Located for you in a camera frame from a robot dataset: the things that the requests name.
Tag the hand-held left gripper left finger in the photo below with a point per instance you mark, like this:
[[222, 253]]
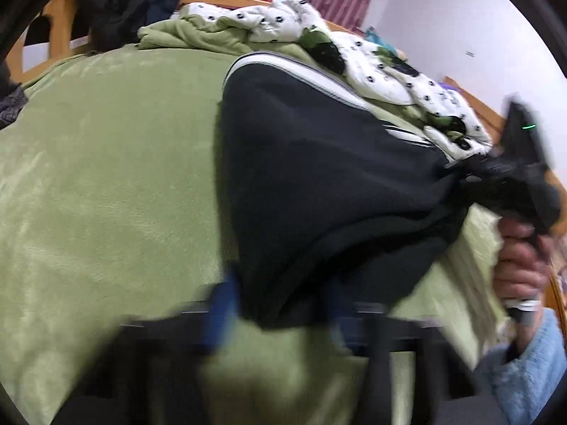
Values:
[[221, 314]]

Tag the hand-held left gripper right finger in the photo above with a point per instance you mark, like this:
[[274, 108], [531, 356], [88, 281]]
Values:
[[343, 332]]

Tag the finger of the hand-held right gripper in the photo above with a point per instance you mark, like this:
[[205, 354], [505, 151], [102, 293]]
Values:
[[465, 167]]

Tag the black pants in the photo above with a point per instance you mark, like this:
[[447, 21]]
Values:
[[332, 186]]

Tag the person's right forearm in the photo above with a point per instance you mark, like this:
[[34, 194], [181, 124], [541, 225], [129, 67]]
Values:
[[531, 372]]

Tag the person's right hand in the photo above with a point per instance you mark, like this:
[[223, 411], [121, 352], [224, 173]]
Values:
[[516, 270]]

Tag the purple fluffy item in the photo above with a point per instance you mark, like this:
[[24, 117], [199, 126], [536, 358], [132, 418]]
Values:
[[446, 86]]

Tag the white floral duvet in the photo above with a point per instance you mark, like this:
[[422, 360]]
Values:
[[385, 75]]

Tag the teal pillow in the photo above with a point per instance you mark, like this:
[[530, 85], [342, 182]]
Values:
[[381, 40]]

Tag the green bed blanket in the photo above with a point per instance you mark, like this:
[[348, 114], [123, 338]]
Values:
[[110, 186]]

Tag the crumpled green fleece blanket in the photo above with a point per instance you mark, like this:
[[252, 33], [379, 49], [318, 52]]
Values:
[[199, 35]]

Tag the grey jeans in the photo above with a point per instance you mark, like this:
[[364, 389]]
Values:
[[11, 106]]

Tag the navy garment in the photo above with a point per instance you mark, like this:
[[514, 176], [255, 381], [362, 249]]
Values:
[[161, 2]]

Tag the black jacket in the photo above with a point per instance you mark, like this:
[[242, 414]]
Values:
[[110, 9]]

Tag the wooden bed frame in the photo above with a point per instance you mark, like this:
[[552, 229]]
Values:
[[57, 26]]

